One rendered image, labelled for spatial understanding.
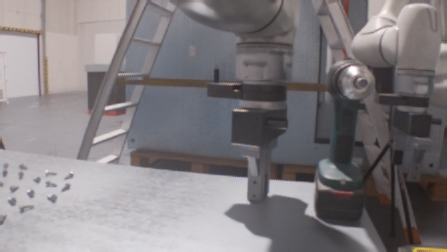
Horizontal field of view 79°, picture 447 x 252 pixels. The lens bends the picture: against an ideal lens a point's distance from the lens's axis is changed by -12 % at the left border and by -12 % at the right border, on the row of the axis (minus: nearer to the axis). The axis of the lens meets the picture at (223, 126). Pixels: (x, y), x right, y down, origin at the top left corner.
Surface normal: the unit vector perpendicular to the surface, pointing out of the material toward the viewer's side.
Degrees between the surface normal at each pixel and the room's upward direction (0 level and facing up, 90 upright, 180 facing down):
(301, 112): 90
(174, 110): 90
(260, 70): 90
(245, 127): 90
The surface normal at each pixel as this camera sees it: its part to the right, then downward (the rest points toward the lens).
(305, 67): -0.26, 0.16
